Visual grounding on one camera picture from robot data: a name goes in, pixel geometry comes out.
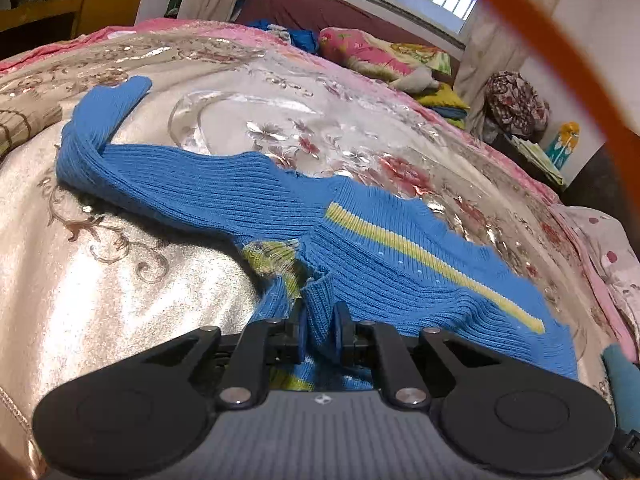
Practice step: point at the dark floral cloth bundle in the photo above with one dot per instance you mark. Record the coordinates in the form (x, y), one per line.
(517, 102)

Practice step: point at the beige floral satin bedspread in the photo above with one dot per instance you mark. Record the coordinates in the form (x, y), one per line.
(150, 200)

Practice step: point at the polka dot pink sheet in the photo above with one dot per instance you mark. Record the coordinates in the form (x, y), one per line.
(607, 250)

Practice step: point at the yellow and blue folded cloths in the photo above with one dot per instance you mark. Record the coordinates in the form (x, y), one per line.
(445, 102)

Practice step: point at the pink floral bed sheet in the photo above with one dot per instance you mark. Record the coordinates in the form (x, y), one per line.
(35, 55)

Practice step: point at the yellow wooden cabinet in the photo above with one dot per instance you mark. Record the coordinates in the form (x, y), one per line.
(65, 0)

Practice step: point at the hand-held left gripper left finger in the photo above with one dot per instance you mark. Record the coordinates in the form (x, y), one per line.
(299, 332)

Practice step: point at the pink floral pillow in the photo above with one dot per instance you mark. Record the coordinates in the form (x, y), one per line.
(370, 52)

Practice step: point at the blue knitted sweater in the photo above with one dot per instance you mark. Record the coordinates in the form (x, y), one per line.
(380, 265)

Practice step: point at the maroon headboard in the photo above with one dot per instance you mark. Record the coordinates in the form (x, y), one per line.
(320, 10)

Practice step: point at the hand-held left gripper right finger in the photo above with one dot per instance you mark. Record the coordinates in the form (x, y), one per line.
(343, 332)

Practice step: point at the blue cloth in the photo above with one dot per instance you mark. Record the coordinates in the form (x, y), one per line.
(295, 35)

